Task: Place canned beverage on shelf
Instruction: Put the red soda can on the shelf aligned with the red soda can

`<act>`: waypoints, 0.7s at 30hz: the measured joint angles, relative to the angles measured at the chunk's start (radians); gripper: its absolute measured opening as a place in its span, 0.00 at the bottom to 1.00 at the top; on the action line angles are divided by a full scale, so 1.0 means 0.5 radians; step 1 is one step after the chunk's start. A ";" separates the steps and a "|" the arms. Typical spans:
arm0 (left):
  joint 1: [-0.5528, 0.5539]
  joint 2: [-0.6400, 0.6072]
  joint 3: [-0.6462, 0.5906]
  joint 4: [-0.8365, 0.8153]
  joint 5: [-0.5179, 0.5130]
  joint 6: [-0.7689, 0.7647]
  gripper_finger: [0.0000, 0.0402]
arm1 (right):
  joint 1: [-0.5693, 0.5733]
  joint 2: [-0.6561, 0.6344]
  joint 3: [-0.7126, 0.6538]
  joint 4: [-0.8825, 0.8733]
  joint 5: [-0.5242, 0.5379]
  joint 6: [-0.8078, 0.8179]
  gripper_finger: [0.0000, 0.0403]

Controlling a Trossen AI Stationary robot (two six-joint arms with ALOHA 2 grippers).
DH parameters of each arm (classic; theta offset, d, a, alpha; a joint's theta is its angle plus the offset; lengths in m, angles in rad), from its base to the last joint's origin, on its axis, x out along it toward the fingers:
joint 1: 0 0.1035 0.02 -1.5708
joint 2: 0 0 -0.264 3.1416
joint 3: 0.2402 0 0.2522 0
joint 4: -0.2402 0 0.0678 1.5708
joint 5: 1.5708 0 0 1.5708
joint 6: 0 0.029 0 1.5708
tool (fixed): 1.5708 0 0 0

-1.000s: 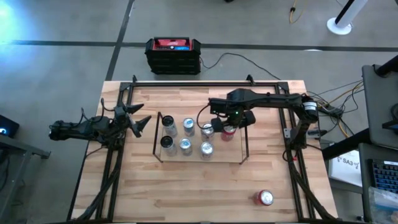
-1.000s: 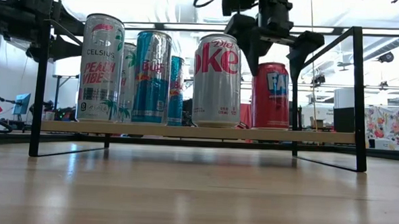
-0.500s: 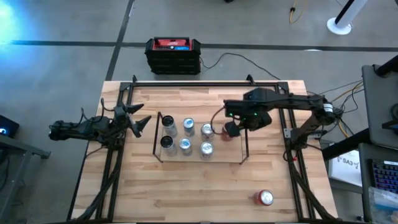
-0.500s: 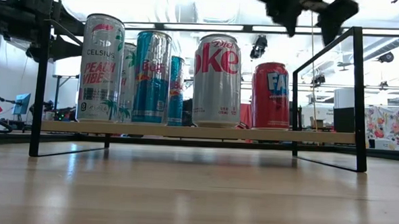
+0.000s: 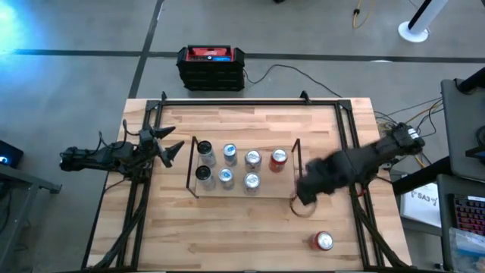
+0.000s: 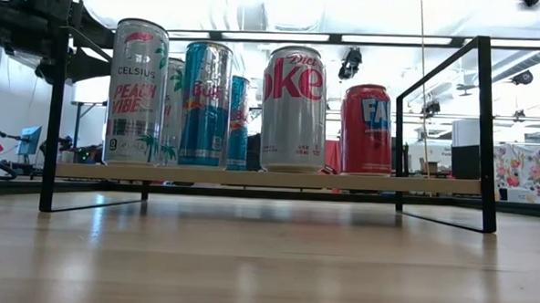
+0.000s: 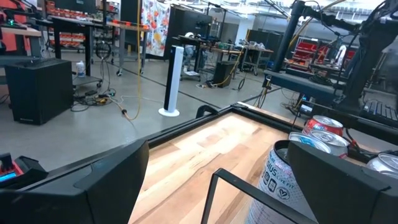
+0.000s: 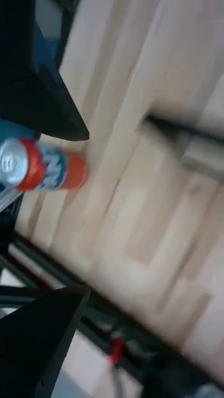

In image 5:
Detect black bar on side table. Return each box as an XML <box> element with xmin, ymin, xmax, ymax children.
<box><xmin>455</xmin><ymin>66</ymin><xmax>485</xmax><ymax>95</ymax></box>

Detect red and black power station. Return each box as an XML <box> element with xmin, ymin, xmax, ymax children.
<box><xmin>176</xmin><ymin>44</ymin><xmax>246</xmax><ymax>93</ymax></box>

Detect black aluminium rig frame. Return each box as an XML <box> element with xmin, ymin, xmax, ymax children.
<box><xmin>81</xmin><ymin>89</ymin><xmax>414</xmax><ymax>273</ymax></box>

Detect black slanted bar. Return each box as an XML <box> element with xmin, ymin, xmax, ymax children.
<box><xmin>392</xmin><ymin>155</ymin><xmax>454</xmax><ymax>197</ymax></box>

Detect black keyboard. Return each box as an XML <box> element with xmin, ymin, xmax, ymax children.
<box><xmin>452</xmin><ymin>193</ymin><xmax>485</xmax><ymax>237</ymax></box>

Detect yellow cable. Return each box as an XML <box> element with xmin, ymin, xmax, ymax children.
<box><xmin>351</xmin><ymin>0</ymin><xmax>377</xmax><ymax>31</ymax></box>

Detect black power cable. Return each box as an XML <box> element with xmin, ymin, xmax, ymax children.
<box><xmin>242</xmin><ymin>63</ymin><xmax>344</xmax><ymax>99</ymax></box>

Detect grey metal bench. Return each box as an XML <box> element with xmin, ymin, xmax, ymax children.
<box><xmin>0</xmin><ymin>162</ymin><xmax>63</xmax><ymax>273</ymax></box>

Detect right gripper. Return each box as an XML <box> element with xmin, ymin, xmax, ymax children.
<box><xmin>295</xmin><ymin>155</ymin><xmax>344</xmax><ymax>206</ymax></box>

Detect Celsius peach vibe can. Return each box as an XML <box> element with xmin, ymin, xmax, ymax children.
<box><xmin>196</xmin><ymin>140</ymin><xmax>217</xmax><ymax>168</ymax></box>
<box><xmin>195</xmin><ymin>165</ymin><xmax>216</xmax><ymax>191</ymax></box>

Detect black device with blue light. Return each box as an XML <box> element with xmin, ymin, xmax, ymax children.
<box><xmin>0</xmin><ymin>139</ymin><xmax>25</xmax><ymax>171</ymax></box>

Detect dark headphones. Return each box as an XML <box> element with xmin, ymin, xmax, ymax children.
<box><xmin>464</xmin><ymin>124</ymin><xmax>485</xmax><ymax>165</ymax></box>

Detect silver Diet Coke can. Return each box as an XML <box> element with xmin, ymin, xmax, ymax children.
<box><xmin>243</xmin><ymin>171</ymin><xmax>261</xmax><ymax>195</ymax></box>
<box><xmin>244</xmin><ymin>149</ymin><xmax>263</xmax><ymax>172</ymax></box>

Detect wooden shelf with black frame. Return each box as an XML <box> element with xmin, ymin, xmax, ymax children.
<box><xmin>185</xmin><ymin>135</ymin><xmax>306</xmax><ymax>201</ymax></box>

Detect red Fanta can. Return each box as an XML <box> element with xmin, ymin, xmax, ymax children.
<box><xmin>311</xmin><ymin>230</ymin><xmax>335</xmax><ymax>252</ymax></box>
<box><xmin>268</xmin><ymin>148</ymin><xmax>289</xmax><ymax>174</ymax></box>

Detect white floor stand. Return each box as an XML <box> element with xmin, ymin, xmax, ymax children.
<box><xmin>397</xmin><ymin>0</ymin><xmax>451</xmax><ymax>44</ymax></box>

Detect black cable bundle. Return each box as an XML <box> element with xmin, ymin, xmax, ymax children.
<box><xmin>89</xmin><ymin>177</ymin><xmax>151</xmax><ymax>271</ymax></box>
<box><xmin>346</xmin><ymin>181</ymin><xmax>405</xmax><ymax>271</ymax></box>

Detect blue Red Bull can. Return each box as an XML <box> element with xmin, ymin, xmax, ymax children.
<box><xmin>222</xmin><ymin>143</ymin><xmax>239</xmax><ymax>167</ymax></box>
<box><xmin>217</xmin><ymin>167</ymin><xmax>236</xmax><ymax>190</ymax></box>

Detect clear plastic bag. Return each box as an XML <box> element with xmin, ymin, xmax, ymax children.
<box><xmin>448</xmin><ymin>226</ymin><xmax>485</xmax><ymax>273</ymax></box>

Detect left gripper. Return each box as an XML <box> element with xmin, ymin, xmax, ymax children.
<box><xmin>136</xmin><ymin>126</ymin><xmax>186</xmax><ymax>169</ymax></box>

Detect tangled floor cables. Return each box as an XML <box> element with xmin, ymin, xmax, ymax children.
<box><xmin>374</xmin><ymin>96</ymin><xmax>445</xmax><ymax>168</ymax></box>

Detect white paper sheet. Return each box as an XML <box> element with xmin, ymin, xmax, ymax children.
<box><xmin>399</xmin><ymin>181</ymin><xmax>443</xmax><ymax>229</ymax></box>

